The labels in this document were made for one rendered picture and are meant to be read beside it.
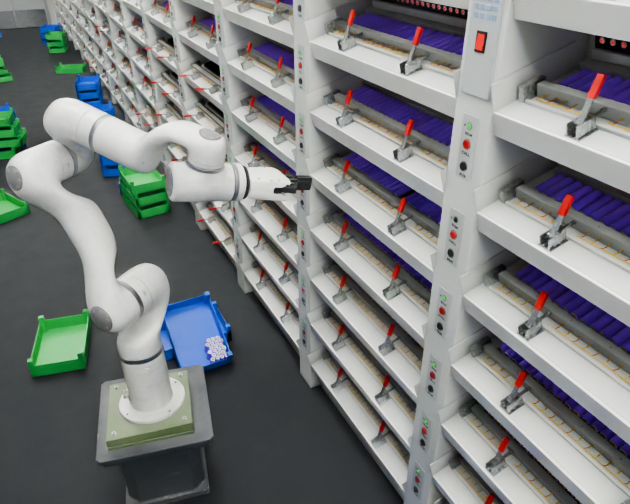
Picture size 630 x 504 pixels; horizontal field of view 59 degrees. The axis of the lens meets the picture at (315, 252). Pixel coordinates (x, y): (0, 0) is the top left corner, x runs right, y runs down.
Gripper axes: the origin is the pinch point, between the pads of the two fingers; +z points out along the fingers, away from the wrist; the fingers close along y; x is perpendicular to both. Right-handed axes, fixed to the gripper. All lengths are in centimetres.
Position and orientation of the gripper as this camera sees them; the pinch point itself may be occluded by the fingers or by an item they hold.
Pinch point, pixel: (302, 182)
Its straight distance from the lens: 133.2
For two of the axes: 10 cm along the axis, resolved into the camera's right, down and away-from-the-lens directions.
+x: 1.8, -8.9, -4.3
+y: 4.5, 4.6, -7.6
